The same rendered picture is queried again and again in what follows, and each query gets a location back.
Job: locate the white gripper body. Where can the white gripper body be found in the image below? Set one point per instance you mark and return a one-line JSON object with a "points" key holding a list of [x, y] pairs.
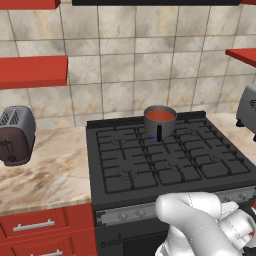
{"points": [[233, 209]]}

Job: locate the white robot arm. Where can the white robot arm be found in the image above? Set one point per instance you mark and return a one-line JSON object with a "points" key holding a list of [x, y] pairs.
{"points": [[186, 213]]}

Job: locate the grey stove knob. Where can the grey stove knob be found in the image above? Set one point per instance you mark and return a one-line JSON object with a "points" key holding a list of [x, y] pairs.
{"points": [[123, 216], [243, 196], [227, 199], [141, 213]]}

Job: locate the black stove range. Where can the black stove range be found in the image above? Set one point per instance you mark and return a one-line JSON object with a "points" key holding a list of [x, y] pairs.
{"points": [[133, 160]]}

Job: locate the red marinara sauce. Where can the red marinara sauce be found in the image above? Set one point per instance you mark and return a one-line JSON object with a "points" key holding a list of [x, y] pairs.
{"points": [[160, 115]]}

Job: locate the black oven door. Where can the black oven door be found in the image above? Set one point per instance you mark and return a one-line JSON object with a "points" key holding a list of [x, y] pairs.
{"points": [[133, 241]]}

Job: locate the grey toaster oven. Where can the grey toaster oven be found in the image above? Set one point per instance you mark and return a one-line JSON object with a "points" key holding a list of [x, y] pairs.
{"points": [[247, 105]]}

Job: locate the red drawer front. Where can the red drawer front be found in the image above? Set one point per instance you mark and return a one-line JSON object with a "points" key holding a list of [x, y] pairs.
{"points": [[40, 245], [33, 218]]}

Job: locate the black range hood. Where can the black range hood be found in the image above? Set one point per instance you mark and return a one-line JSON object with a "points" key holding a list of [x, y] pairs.
{"points": [[156, 2]]}

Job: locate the silver and brown toaster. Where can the silver and brown toaster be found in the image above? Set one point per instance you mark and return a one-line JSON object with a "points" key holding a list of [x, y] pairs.
{"points": [[16, 135]]}

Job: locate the red wall shelf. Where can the red wall shelf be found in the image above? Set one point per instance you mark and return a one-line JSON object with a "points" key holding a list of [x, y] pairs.
{"points": [[31, 70], [249, 1], [243, 55], [28, 4]]}

